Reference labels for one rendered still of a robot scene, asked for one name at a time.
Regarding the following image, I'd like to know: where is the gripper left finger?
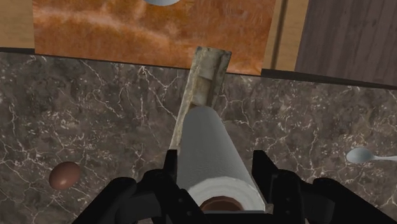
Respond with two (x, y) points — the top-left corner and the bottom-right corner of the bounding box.
(73, 148), (212, 224)

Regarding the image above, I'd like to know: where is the brown egg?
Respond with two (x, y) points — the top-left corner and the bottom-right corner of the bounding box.
(48, 161), (82, 191)

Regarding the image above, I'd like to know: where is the orange patterned robot stand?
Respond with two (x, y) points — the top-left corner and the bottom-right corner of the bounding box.
(32, 0), (277, 76)

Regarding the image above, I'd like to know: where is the white paper towel roll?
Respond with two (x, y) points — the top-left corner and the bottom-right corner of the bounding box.
(176, 105), (267, 213)

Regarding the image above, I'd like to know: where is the dark wooden cabinet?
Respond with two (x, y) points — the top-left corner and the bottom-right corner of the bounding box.
(294, 0), (397, 87)

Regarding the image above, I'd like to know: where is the silver spoon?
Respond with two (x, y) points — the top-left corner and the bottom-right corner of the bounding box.
(345, 147), (397, 165)

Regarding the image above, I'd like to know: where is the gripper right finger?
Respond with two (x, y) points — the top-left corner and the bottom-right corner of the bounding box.
(252, 150), (395, 224)

